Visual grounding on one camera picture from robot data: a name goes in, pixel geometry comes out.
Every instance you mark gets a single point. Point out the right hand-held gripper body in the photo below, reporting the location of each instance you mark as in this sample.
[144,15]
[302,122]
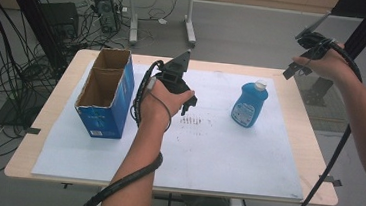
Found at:
[311,44]

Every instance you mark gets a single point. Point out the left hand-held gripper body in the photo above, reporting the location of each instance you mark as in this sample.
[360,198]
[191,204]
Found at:
[173,77]

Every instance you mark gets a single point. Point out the person's left hand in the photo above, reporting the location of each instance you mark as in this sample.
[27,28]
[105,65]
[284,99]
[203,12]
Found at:
[155,109]

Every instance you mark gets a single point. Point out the person's right hand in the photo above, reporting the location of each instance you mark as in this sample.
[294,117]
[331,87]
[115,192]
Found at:
[329,65]

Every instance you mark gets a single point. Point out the white sheet mat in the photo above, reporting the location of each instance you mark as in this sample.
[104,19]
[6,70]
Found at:
[216,159]

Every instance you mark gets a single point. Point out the black flat floor panel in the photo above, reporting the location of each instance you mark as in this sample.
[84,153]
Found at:
[13,111]

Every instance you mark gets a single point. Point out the blue cardboard box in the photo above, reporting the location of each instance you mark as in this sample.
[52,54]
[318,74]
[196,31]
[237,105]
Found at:
[116,110]

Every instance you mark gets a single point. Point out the small metal clip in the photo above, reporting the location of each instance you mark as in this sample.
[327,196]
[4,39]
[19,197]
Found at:
[32,130]
[331,180]

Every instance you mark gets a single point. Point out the light wooden table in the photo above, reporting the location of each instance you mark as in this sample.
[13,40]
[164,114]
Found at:
[304,143]

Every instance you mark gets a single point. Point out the black equipment case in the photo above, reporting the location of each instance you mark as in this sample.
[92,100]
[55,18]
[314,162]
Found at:
[61,17]

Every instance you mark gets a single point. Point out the blue plastic bottle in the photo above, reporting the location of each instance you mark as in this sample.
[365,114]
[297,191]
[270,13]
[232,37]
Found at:
[249,105]

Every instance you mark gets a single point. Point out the white-legged desk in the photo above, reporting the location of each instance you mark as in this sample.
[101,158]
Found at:
[189,20]

